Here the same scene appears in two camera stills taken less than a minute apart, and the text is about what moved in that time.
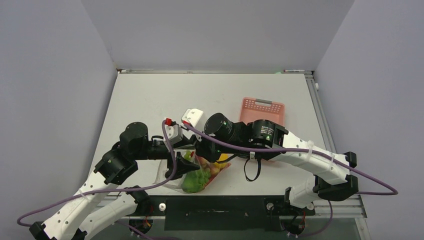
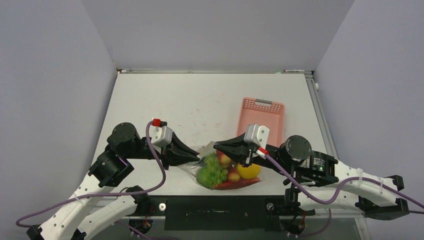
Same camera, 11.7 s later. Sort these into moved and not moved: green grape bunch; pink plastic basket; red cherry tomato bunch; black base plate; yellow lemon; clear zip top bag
Moved: yellow lemon; red cherry tomato bunch; green grape bunch; clear zip top bag
Not moved: black base plate; pink plastic basket
